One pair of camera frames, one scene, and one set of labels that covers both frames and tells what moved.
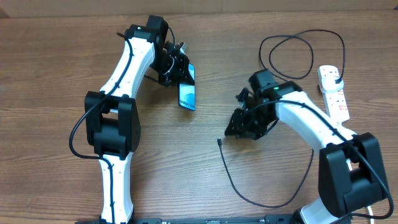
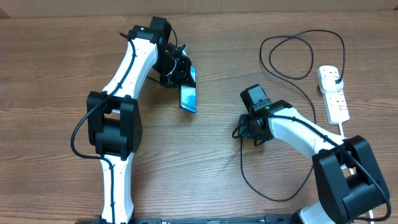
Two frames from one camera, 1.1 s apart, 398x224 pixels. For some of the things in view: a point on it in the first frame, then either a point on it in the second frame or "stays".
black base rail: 278,219 stays
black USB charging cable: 291,37 → 311,125
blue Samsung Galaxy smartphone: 186,91 stays
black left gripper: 180,76 stays
